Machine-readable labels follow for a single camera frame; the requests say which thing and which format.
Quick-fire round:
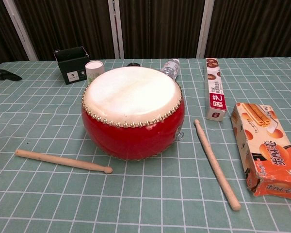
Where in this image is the clear plastic water bottle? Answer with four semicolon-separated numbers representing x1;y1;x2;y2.
160;58;180;80

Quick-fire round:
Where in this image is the white partition post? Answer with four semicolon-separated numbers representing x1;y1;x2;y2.
2;0;38;62
108;0;125;60
196;0;215;59

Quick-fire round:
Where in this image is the red drum with white skin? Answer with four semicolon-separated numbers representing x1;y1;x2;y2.
81;67;186;161

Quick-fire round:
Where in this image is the long white red wrap box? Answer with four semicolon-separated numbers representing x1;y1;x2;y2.
205;57;227;121

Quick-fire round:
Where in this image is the white paper cup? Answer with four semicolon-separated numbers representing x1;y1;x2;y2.
85;60;105;84

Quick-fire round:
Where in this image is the orange egg roll snack box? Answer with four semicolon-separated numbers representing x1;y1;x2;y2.
230;102;291;201

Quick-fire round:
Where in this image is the green white grid tablecloth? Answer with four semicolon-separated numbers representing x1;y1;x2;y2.
0;56;291;233

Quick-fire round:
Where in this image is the black open cardboard box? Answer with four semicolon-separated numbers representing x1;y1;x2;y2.
54;46;90;85

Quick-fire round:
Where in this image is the wooden drumstick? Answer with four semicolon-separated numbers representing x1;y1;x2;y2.
15;149;113;174
194;119;242;211

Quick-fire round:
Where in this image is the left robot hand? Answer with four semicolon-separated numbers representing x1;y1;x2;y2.
0;68;23;84

